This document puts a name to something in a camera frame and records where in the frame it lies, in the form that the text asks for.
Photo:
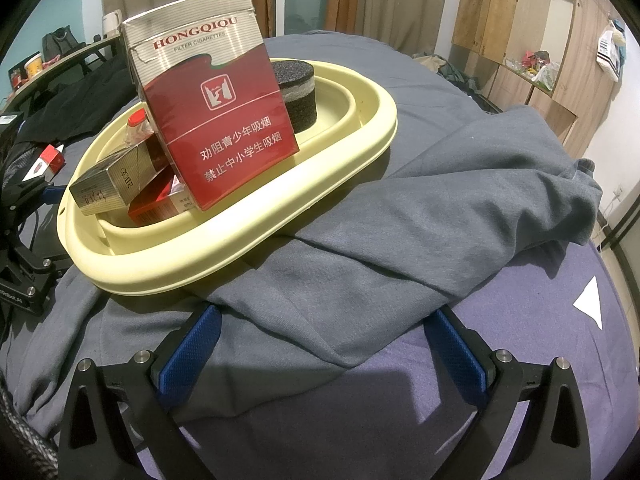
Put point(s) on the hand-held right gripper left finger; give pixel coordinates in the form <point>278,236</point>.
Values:
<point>192,355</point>

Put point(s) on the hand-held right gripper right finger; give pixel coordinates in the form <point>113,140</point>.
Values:
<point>457,360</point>

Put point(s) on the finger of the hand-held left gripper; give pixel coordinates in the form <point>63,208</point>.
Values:
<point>50,194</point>
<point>40,265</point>

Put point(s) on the gold cigarette pack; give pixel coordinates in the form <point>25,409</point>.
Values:
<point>107,185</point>

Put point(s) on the red white cigarette pack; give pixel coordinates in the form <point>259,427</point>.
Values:
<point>152,205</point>

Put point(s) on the silver red cigarette pack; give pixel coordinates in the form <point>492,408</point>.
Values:
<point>220,125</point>

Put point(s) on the yellow plastic basin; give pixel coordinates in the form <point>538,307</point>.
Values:
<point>310,180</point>

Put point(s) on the black sponge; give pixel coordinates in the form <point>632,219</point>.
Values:
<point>300,105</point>

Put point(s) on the small white box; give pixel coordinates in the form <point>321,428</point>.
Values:
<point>35,167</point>

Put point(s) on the purple printed bedsheet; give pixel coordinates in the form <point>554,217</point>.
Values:
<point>525,360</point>

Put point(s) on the black cloth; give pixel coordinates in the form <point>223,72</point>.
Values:
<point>80,95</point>

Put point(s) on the red container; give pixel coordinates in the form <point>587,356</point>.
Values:
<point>16,79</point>

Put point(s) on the yellow cup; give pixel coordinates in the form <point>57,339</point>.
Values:
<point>34,65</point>

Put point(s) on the black backpack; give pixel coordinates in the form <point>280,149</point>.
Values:
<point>60,40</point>

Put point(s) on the grey garment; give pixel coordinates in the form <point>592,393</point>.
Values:
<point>400,200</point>

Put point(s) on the white mug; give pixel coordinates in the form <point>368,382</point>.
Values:
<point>111,22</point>

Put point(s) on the clear plastic bag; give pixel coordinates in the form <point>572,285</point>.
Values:
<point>547,76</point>

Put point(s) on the beige cloth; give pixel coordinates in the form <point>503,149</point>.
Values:
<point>437,61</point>

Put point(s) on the red ornament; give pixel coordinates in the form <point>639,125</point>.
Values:
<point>539,57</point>

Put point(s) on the white plastic bag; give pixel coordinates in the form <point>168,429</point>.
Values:
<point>607,52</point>

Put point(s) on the wooden wardrobe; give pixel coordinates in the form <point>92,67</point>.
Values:
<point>575,35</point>

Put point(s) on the blue hanging cloth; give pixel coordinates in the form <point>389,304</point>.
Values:
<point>621,47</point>

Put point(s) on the black frame desk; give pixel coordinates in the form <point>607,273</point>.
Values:
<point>75,52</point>

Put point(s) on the white wall socket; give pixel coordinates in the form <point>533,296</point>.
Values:
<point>617,193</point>

